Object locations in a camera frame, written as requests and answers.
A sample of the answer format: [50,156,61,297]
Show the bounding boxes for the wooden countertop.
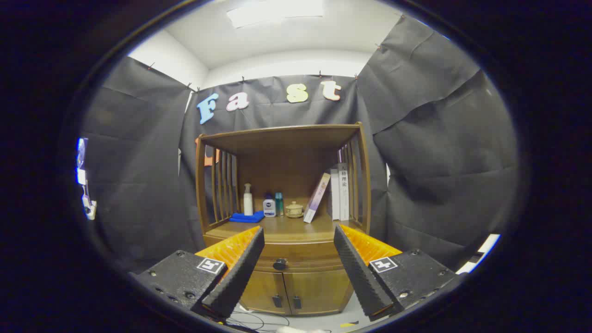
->
[206,214,366,243]

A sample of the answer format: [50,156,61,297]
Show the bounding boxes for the white hanging equipment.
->
[76,137,98,220]

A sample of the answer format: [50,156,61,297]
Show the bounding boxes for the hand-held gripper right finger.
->
[333,224,465,322]

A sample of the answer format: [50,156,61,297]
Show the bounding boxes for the white black striped object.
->
[456,234,501,274]

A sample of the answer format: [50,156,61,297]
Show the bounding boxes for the purple white leaning book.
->
[303,173,331,224]

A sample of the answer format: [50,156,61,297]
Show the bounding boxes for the wooden drawer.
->
[203,234,370,274]

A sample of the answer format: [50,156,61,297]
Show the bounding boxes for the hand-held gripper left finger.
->
[134,226,265,321]

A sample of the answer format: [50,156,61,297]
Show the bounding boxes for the black floor cables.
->
[229,305,291,332]

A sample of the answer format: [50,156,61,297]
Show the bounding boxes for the wooden cabinet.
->
[195,122,372,316]

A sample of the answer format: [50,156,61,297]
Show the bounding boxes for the white book printed spine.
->
[338,163,350,222]

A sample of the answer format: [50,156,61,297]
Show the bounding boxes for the blue folded cloth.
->
[229,211,265,223]

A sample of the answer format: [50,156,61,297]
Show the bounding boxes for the wooden cabinet door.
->
[239,271,292,315]
[283,271,354,316]

